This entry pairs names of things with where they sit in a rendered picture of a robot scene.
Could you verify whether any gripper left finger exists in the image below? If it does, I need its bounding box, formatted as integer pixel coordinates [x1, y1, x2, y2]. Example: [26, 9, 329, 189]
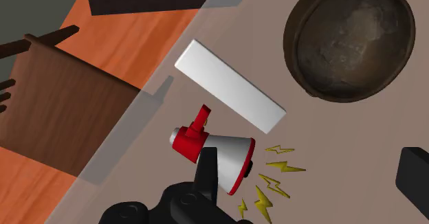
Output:
[98, 146, 243, 224]

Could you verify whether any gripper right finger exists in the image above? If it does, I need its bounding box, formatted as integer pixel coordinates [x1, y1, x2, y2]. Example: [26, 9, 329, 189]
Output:
[395, 146, 429, 221]

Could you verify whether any red and white megaphone toy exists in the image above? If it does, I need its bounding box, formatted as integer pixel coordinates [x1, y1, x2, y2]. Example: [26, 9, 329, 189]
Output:
[168, 104, 307, 224]

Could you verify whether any white rectangular block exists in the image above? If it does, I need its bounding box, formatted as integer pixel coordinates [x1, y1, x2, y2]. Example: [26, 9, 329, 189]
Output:
[174, 38, 287, 135]

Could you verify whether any dark brown round bowl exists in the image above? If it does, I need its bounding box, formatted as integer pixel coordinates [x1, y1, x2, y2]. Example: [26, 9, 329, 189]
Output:
[283, 0, 417, 104]

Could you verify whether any brown wooden chair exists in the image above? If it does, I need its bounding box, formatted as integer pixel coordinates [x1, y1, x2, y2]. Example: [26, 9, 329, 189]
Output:
[0, 24, 142, 178]

